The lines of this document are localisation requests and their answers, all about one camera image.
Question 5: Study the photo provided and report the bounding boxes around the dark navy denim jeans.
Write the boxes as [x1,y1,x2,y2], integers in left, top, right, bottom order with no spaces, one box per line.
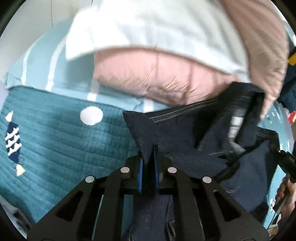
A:
[123,82,280,240]

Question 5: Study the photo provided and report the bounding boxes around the person's right hand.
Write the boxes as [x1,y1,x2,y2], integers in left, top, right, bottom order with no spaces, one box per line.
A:
[275,176,295,219]

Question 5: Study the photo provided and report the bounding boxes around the navy yellow quilted jacket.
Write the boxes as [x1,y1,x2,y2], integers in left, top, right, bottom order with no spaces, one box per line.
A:
[277,38,296,113]

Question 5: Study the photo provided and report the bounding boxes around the pink puffer jacket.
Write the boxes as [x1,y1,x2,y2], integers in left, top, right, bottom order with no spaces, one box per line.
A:
[93,1,289,117]

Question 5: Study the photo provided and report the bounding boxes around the teal quilted bedspread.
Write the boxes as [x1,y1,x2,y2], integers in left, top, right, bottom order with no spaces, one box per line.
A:
[1,87,138,223]

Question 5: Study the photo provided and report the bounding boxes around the light blue striped pillow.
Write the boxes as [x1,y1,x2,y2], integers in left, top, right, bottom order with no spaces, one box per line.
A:
[1,18,166,113]

